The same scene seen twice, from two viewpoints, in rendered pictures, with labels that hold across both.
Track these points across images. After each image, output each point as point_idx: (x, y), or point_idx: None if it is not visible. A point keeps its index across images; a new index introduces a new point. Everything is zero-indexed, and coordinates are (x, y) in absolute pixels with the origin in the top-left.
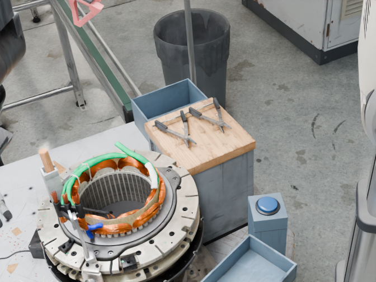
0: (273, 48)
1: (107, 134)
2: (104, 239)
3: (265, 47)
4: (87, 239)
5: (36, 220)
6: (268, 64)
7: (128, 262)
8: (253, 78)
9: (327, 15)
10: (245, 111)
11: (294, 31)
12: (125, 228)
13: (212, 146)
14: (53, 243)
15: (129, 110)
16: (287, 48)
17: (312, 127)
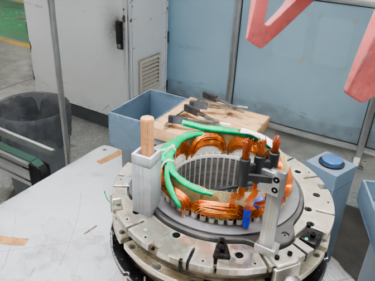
0: (85, 130)
1: (34, 189)
2: (261, 223)
3: (77, 130)
4: (241, 231)
5: (140, 239)
6: (87, 141)
7: (315, 235)
8: (80, 154)
9: (130, 92)
10: None
11: (99, 113)
12: (284, 197)
13: (239, 128)
14: (197, 255)
15: (39, 166)
16: (96, 128)
17: None
